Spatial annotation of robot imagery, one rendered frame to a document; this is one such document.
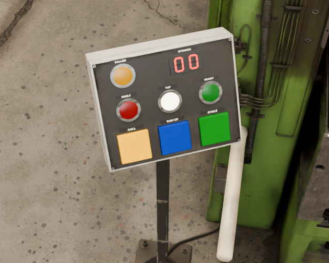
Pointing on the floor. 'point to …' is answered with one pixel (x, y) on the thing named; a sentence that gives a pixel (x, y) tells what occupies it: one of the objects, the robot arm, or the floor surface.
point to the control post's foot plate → (180, 250)
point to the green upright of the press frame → (275, 112)
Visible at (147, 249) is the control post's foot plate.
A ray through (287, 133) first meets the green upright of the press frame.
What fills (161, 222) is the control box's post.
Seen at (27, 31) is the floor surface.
